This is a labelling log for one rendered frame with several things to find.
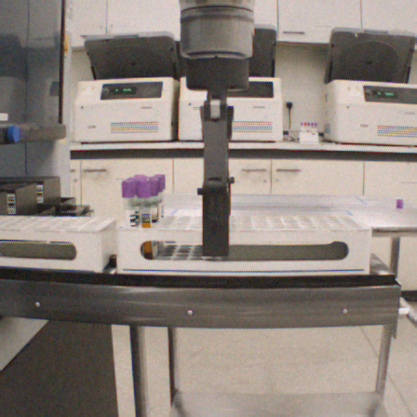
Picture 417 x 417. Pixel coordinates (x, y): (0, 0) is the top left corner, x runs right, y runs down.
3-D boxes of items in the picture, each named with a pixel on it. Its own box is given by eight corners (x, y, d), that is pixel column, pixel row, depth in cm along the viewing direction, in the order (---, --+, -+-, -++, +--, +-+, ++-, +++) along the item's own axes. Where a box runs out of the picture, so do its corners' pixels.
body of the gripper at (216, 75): (248, 54, 61) (249, 135, 62) (248, 62, 69) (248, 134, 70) (182, 55, 61) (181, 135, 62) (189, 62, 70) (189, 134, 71)
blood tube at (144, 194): (156, 275, 65) (151, 181, 63) (142, 276, 64) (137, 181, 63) (155, 272, 66) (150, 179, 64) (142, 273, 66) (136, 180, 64)
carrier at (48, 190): (53, 202, 121) (52, 176, 121) (61, 203, 121) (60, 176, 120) (34, 210, 110) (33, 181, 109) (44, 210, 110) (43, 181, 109)
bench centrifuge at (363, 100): (337, 144, 292) (334, 20, 283) (321, 141, 353) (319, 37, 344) (431, 148, 289) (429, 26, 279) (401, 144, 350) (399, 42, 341)
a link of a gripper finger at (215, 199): (222, 178, 62) (221, 180, 59) (222, 224, 62) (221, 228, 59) (208, 178, 62) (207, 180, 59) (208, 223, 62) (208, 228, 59)
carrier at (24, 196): (29, 212, 106) (28, 182, 105) (38, 213, 106) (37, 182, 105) (6, 222, 95) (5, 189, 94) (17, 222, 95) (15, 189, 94)
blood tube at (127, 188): (125, 275, 65) (118, 181, 63) (130, 272, 66) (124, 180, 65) (138, 276, 64) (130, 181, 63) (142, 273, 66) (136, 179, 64)
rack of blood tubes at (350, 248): (115, 280, 64) (114, 228, 64) (131, 261, 74) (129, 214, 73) (369, 280, 63) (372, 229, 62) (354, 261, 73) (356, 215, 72)
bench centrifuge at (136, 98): (71, 144, 299) (73, 32, 291) (100, 141, 360) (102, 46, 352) (169, 142, 295) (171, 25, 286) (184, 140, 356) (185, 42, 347)
